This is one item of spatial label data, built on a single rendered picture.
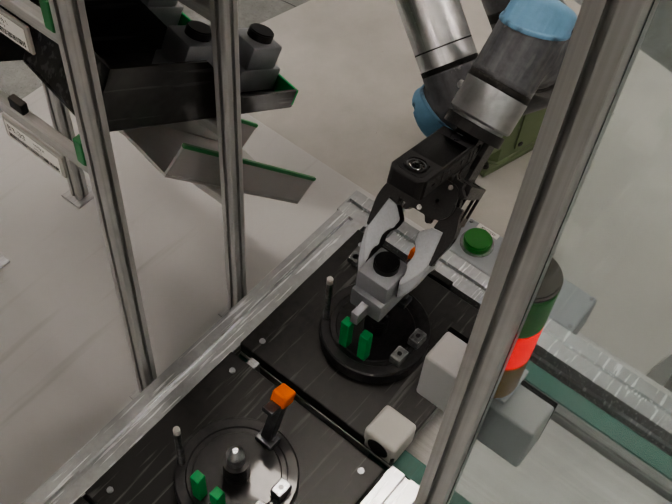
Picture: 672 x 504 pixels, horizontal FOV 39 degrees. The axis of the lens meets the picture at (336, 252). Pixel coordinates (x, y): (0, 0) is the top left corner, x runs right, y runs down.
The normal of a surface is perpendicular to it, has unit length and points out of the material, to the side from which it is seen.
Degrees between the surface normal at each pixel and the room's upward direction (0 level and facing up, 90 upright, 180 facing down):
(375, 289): 89
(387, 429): 0
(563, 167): 90
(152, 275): 0
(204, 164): 90
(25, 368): 0
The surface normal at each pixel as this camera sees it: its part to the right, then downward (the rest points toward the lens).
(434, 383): -0.63, 0.61
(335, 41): 0.06, -0.59
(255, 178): 0.66, 0.63
